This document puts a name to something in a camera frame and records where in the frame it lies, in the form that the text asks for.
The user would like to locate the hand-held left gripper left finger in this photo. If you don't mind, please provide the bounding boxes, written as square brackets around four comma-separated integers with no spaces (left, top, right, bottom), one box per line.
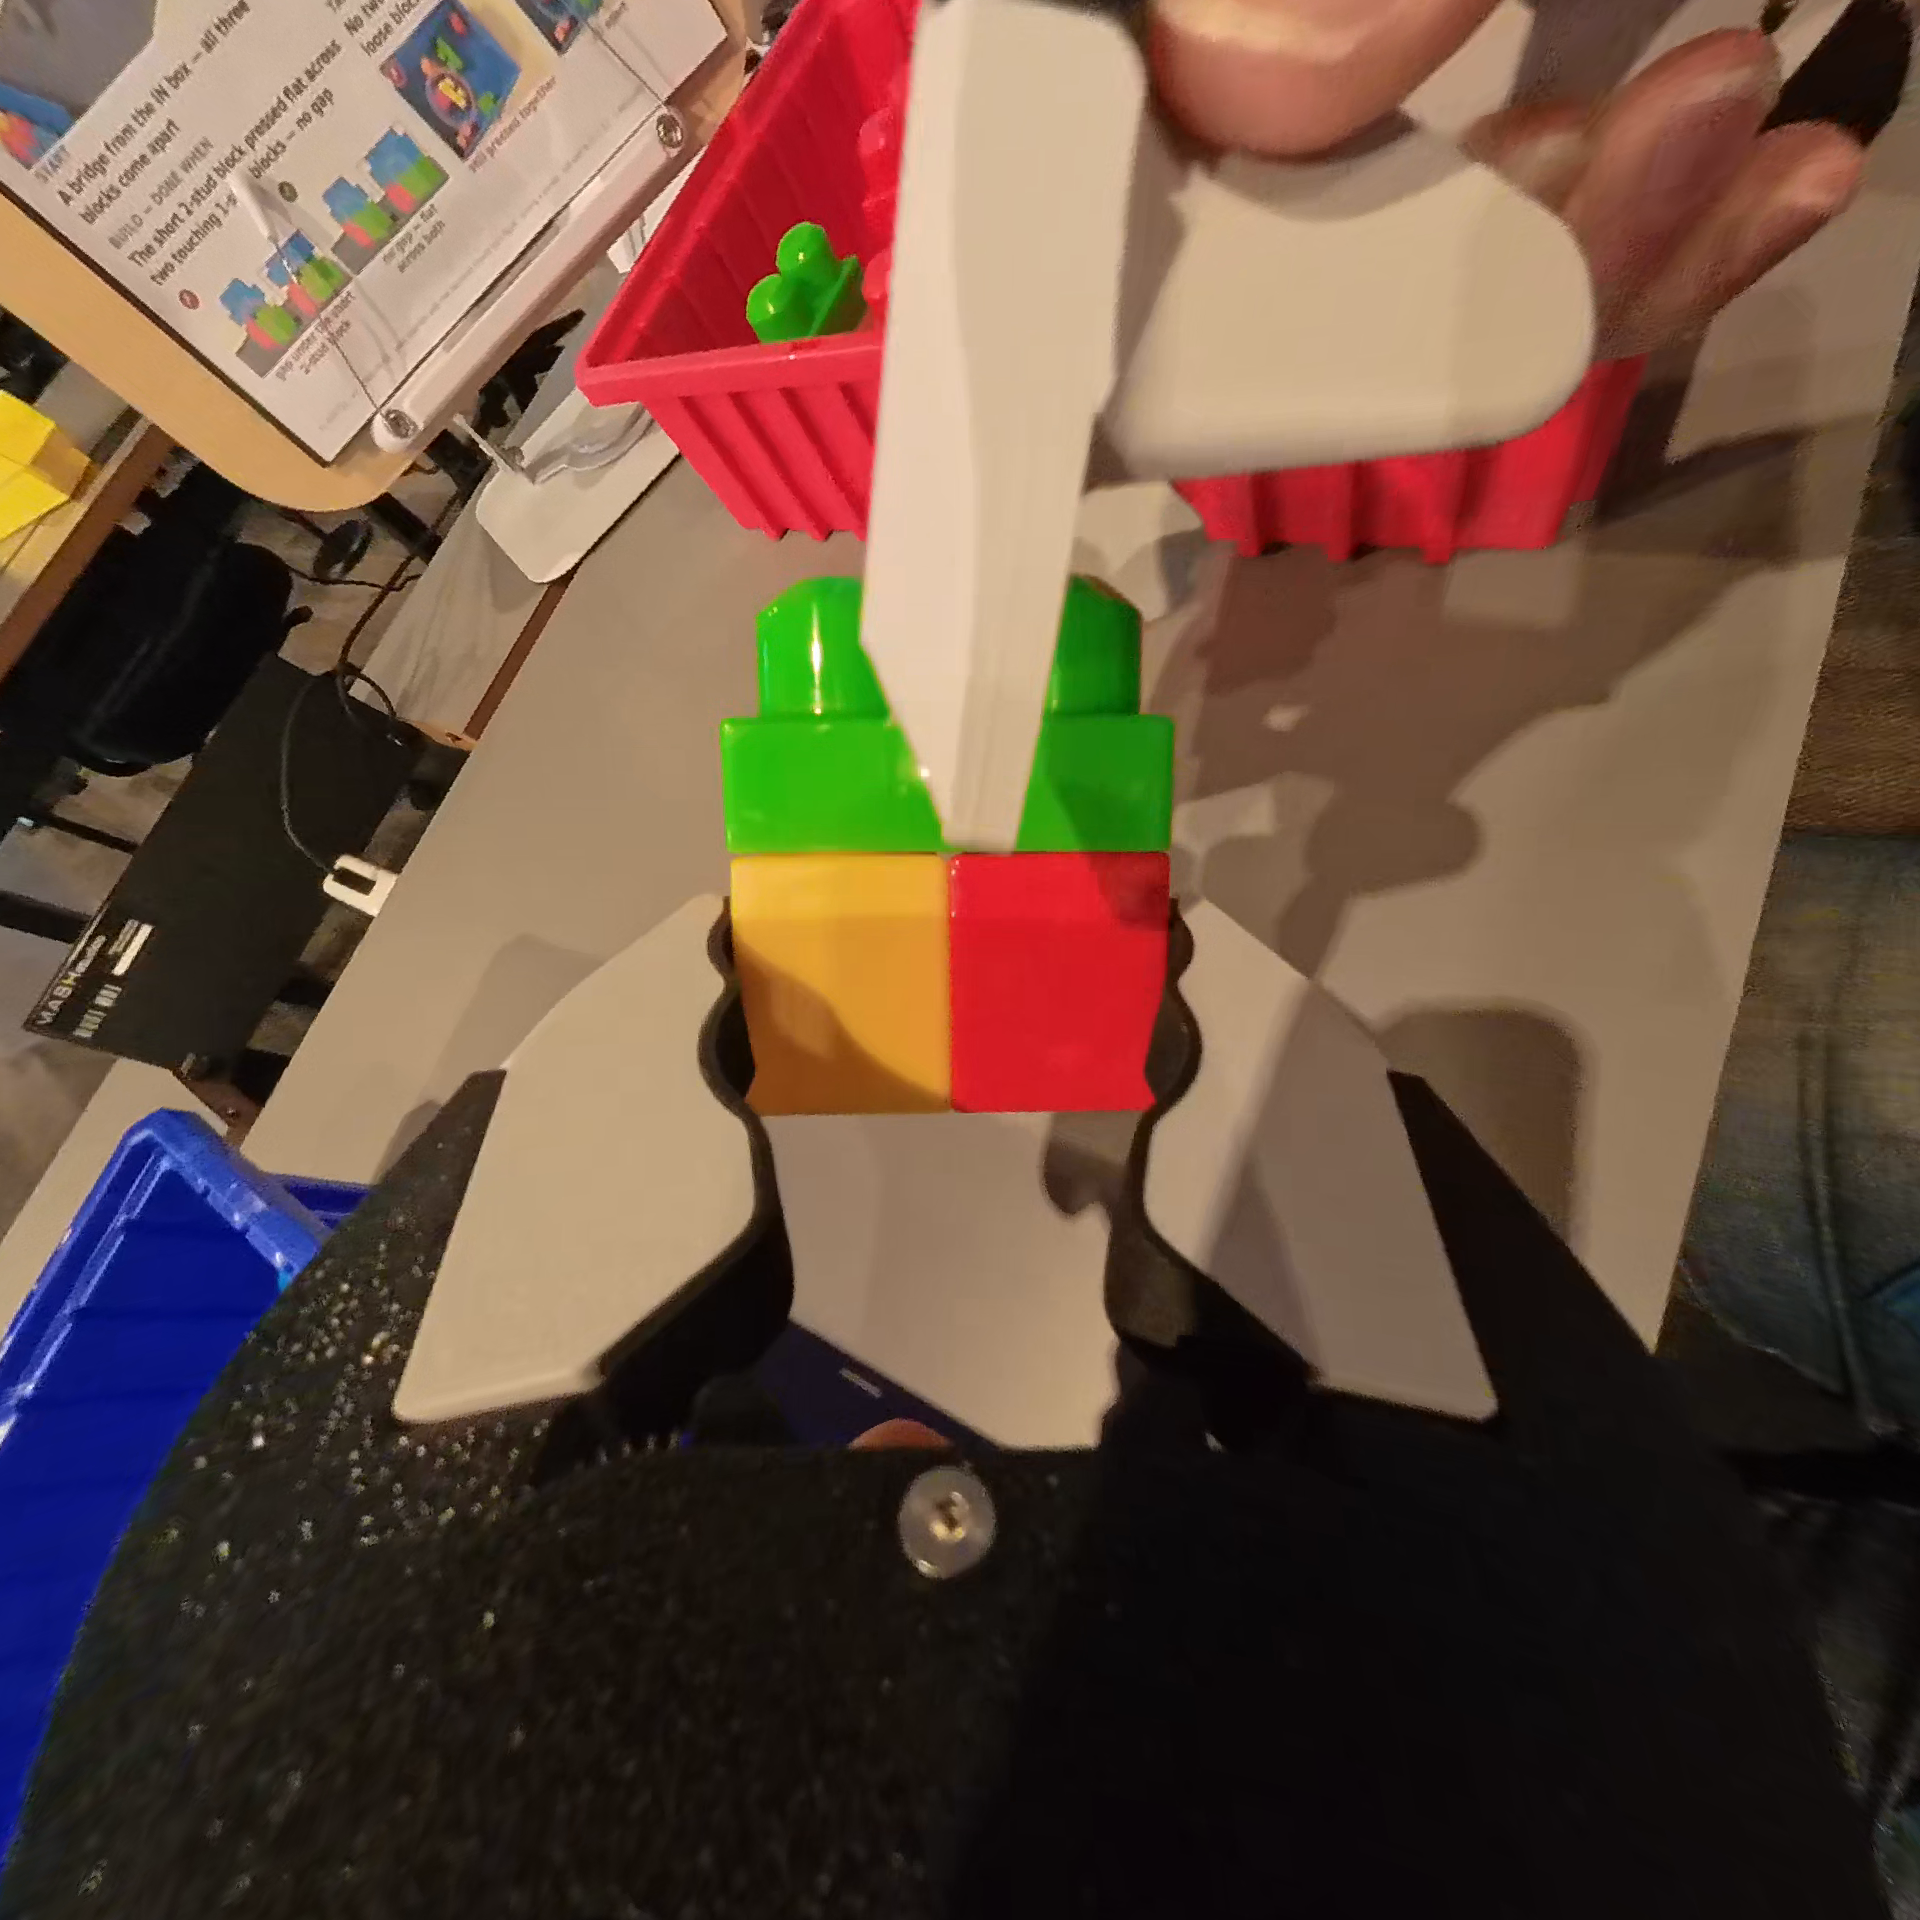
[392,891,794,1426]

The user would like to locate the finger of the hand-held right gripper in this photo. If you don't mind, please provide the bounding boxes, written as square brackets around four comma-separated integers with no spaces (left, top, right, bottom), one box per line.
[859,0,1147,848]
[1100,146,1597,484]

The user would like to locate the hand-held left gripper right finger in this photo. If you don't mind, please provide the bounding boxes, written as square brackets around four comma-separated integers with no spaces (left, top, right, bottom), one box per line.
[1100,897,1503,1425]

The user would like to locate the red plastic bin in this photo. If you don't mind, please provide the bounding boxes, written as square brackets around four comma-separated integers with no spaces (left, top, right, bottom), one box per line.
[576,0,1666,564]

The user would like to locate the yellow mega block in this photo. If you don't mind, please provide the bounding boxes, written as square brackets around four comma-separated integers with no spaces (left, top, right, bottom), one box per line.
[728,854,954,1120]

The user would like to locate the red mega block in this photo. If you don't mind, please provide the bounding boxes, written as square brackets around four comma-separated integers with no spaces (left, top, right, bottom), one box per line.
[949,854,1174,1115]

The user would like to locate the green mega block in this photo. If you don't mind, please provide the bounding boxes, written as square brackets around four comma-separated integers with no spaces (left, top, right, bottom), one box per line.
[719,577,1176,857]
[744,222,872,347]

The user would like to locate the person's right hand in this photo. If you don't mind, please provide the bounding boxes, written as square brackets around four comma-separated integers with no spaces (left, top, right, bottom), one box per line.
[1147,0,1870,366]

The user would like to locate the clear acrylic sheet stand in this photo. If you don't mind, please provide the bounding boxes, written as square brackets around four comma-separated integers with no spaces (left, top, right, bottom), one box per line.
[351,346,683,588]

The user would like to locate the black cardboard box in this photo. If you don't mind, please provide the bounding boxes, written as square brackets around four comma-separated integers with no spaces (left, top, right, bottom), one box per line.
[23,651,466,1074]

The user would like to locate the blue plastic bin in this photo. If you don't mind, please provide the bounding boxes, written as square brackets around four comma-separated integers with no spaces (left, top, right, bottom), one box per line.
[0,1112,909,1787]

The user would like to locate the grey trousers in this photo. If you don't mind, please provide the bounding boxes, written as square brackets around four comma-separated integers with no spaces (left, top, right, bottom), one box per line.
[1664,839,1920,1503]

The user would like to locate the printed instruction sheet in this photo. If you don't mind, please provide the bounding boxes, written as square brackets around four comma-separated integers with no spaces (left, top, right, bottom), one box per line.
[0,0,768,467]

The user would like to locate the dark chair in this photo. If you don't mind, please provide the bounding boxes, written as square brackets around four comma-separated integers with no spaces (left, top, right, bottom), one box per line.
[0,496,302,782]

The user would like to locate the wooden table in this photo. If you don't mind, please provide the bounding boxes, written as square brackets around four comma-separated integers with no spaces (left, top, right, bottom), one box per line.
[0,195,429,676]

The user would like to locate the yellow box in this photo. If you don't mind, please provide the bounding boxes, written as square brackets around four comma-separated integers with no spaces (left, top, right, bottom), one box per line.
[0,391,98,545]

